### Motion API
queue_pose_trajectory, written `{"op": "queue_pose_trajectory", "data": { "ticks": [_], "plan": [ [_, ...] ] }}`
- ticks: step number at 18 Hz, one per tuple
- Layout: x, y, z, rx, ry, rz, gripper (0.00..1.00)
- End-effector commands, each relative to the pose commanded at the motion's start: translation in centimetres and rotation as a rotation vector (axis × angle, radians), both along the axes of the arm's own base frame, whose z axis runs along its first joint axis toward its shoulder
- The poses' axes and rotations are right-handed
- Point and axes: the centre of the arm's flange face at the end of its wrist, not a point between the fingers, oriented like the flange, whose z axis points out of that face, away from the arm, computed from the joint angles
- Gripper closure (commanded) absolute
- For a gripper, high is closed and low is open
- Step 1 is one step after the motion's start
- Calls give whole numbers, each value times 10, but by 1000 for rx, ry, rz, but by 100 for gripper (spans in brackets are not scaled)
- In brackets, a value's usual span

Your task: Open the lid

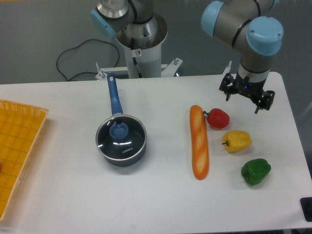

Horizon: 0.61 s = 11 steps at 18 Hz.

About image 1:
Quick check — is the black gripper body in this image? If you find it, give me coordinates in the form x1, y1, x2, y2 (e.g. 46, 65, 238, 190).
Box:
233, 74, 266, 99

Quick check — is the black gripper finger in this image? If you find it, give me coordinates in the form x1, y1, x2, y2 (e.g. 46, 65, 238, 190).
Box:
254, 90, 275, 114
219, 73, 237, 101

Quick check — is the glass lid with blue knob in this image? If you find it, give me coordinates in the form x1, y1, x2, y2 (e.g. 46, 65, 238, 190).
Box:
96, 114, 147, 161

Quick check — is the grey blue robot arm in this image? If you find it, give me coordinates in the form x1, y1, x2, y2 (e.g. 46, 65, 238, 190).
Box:
90, 0, 284, 110

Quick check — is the red bell pepper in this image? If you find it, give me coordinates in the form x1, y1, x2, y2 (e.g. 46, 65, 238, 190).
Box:
203, 108, 230, 129

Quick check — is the yellow bell pepper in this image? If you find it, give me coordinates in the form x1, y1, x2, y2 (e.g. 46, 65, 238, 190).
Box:
222, 130, 252, 153

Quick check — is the orange baguette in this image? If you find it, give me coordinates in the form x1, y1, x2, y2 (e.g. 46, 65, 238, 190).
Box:
190, 105, 210, 180

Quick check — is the green bell pepper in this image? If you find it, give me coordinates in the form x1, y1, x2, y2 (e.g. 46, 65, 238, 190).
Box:
241, 158, 271, 186

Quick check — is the black device at table edge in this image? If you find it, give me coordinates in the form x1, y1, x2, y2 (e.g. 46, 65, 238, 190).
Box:
300, 197, 312, 222

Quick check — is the yellow plastic basket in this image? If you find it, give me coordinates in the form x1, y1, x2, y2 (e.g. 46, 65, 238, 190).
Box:
0, 99, 49, 220

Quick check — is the blue saucepan with handle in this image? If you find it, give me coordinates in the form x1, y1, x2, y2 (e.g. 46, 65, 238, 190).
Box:
95, 73, 148, 168

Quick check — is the black cable on floor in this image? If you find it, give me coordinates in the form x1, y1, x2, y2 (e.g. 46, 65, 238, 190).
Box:
56, 39, 120, 82

